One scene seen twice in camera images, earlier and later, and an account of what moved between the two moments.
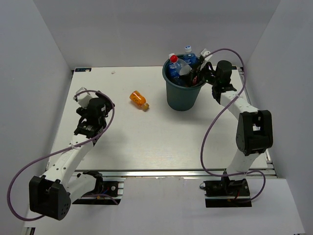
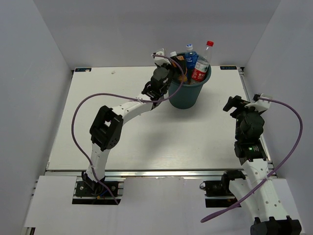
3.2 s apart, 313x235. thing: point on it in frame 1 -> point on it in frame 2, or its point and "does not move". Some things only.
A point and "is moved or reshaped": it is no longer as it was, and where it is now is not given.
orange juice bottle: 139,100 is moved or reshaped
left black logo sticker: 83,69 does not move
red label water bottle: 184,68 is moved or reshaped
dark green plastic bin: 180,98 does not move
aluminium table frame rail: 168,173 does not move
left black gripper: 107,108 -> 167,66
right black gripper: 197,72 -> 236,102
